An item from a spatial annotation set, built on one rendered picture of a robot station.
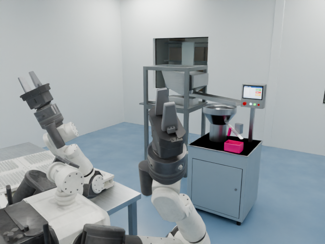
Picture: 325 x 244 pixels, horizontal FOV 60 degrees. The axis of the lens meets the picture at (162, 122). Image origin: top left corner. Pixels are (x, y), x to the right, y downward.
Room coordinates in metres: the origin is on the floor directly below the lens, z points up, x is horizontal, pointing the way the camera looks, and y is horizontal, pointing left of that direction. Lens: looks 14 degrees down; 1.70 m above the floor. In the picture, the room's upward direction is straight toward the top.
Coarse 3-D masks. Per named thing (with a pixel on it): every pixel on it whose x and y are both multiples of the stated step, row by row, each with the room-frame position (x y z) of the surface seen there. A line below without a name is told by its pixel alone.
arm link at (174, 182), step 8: (144, 160) 0.64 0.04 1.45; (144, 168) 0.61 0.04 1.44; (184, 168) 0.59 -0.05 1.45; (144, 176) 0.62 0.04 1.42; (152, 176) 0.59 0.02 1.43; (160, 176) 0.57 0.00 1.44; (176, 176) 0.58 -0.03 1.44; (144, 184) 0.63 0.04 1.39; (152, 184) 0.61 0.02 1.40; (160, 184) 0.60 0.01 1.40; (168, 184) 0.60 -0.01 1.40; (176, 184) 0.60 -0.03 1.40; (144, 192) 0.64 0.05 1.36
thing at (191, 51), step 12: (156, 48) 6.38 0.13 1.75; (168, 48) 6.22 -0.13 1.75; (180, 48) 6.06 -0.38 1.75; (192, 48) 5.91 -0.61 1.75; (204, 48) 5.77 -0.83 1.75; (156, 60) 6.38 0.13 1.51; (168, 60) 6.22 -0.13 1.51; (180, 60) 6.06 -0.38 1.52; (192, 60) 5.91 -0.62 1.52; (204, 60) 5.77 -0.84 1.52; (156, 72) 6.39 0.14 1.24; (156, 84) 6.39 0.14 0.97
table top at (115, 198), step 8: (24, 144) 2.44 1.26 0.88; (32, 144) 2.44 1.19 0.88; (0, 152) 2.23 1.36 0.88; (8, 152) 2.23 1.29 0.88; (16, 152) 2.23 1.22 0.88; (24, 152) 2.23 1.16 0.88; (32, 152) 2.23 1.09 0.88; (0, 160) 2.05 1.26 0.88; (120, 184) 1.64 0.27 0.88; (104, 192) 1.54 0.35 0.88; (112, 192) 1.54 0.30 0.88; (120, 192) 1.54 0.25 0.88; (128, 192) 1.54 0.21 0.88; (136, 192) 1.54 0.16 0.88; (96, 200) 1.45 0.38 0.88; (104, 200) 1.45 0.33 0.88; (112, 200) 1.45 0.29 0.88; (120, 200) 1.45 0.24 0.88; (128, 200) 1.45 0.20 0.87; (136, 200) 1.50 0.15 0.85; (104, 208) 1.37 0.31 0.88; (112, 208) 1.37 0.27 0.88; (120, 208) 1.41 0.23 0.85
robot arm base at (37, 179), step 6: (30, 174) 0.88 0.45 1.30; (36, 174) 0.90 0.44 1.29; (42, 174) 0.93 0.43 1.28; (30, 180) 0.86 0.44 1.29; (36, 180) 0.87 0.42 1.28; (42, 180) 0.89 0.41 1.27; (48, 180) 0.91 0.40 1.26; (36, 186) 0.85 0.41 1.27; (42, 186) 0.85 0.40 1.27; (48, 186) 0.87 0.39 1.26; (54, 186) 0.89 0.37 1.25; (36, 192) 0.84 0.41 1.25; (42, 192) 0.84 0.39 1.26
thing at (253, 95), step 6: (246, 84) 2.86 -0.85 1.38; (252, 84) 2.83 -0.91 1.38; (258, 84) 2.80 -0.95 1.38; (264, 84) 2.78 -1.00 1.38; (246, 90) 2.86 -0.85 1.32; (252, 90) 2.82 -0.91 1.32; (258, 90) 2.79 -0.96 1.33; (264, 90) 2.77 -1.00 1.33; (246, 96) 2.86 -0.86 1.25; (252, 96) 2.82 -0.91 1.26; (258, 96) 2.79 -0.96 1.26; (264, 96) 2.77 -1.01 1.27; (246, 102) 2.86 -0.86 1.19; (252, 102) 2.82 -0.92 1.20; (258, 102) 2.79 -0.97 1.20; (264, 102) 2.79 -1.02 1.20; (252, 108) 2.86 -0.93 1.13; (252, 114) 2.86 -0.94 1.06; (252, 120) 2.85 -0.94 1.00; (252, 126) 2.85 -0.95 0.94; (252, 132) 2.86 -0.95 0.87; (252, 138) 2.88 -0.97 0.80
